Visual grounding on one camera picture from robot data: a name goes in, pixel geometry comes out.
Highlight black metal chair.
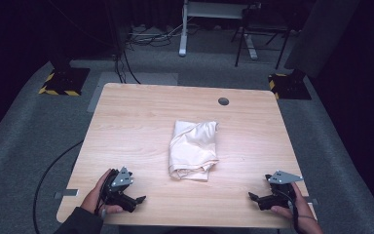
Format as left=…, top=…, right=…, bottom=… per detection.
left=230, top=3, right=293, bottom=70

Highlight long black floor cable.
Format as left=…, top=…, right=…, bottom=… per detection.
left=32, top=139, right=85, bottom=234

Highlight black yellow-striped stand base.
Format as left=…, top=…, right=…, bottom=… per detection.
left=268, top=68, right=313, bottom=101
left=38, top=58, right=92, bottom=98

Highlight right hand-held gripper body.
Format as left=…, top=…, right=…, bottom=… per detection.
left=265, top=170, right=305, bottom=209

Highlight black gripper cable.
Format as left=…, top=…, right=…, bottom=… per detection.
left=280, top=188, right=301, bottom=233
left=94, top=172, right=109, bottom=219

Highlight white desk frame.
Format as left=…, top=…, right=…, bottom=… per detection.
left=178, top=0, right=261, bottom=61

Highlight person's right hand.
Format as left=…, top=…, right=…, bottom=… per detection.
left=270, top=181, right=323, bottom=229

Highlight person's left hand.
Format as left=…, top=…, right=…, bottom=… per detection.
left=80, top=168, right=125, bottom=215

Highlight grey upright panel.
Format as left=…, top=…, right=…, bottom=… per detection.
left=283, top=0, right=361, bottom=79

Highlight pink long-sleeved cat-print shirt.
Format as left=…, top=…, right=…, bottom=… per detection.
left=168, top=120, right=220, bottom=182

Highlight black metal stand post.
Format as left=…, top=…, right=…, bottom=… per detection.
left=105, top=0, right=126, bottom=57

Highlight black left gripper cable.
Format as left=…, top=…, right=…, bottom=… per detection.
left=94, top=172, right=109, bottom=219

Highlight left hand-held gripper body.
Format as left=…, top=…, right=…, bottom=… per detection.
left=100, top=166, right=138, bottom=207

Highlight bundle of floor cables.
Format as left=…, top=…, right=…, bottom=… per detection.
left=125, top=22, right=193, bottom=48

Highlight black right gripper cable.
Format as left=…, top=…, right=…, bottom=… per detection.
left=280, top=188, right=301, bottom=233

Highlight black cables from stand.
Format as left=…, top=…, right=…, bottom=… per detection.
left=111, top=48, right=142, bottom=85

